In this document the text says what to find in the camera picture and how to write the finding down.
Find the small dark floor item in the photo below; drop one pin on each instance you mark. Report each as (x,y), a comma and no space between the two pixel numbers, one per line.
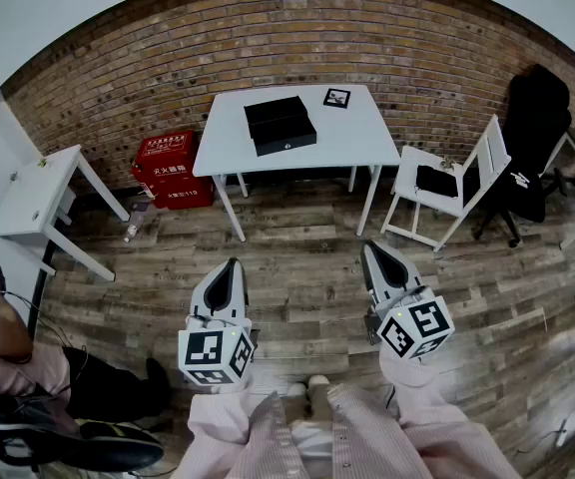
(139,207)

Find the person's right forearm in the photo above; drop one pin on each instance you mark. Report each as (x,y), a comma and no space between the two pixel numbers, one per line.
(432,417)

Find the person's khaki trousers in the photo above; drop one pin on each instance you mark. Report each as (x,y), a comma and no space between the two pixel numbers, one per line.
(300,412)

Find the black stool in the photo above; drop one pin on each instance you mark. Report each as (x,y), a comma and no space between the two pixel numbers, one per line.
(93,447)

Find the small green plant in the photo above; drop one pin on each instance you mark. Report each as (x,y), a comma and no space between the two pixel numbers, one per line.
(43,161)
(450,162)

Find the black office chair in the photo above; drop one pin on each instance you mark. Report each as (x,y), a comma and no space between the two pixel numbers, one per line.
(537,128)

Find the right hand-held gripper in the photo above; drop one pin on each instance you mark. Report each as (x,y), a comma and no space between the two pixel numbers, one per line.
(414,330)

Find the black picture frame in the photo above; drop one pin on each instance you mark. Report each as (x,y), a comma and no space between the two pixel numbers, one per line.
(337,98)

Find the person's white shoe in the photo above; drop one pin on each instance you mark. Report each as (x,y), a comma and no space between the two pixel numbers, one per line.
(297,389)
(317,382)

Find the red fire equipment box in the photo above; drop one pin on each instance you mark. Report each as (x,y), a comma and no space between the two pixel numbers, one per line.
(168,167)

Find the person's left forearm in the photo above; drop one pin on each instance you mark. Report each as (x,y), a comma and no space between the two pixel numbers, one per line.
(222,427)

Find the black cloth pouch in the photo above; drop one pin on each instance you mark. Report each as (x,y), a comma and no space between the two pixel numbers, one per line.
(436,181)

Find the person's pink striped shirt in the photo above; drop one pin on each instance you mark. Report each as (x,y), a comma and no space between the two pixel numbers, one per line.
(357,437)

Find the clear plastic bottle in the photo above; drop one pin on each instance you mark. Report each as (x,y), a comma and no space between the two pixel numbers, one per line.
(132,231)

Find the white wooden chair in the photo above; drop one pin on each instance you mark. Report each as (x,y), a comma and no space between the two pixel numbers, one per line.
(487,162)

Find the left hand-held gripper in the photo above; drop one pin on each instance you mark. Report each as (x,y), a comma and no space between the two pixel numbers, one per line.
(212,352)

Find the white side table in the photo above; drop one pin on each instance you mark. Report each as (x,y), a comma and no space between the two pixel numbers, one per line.
(33,197)

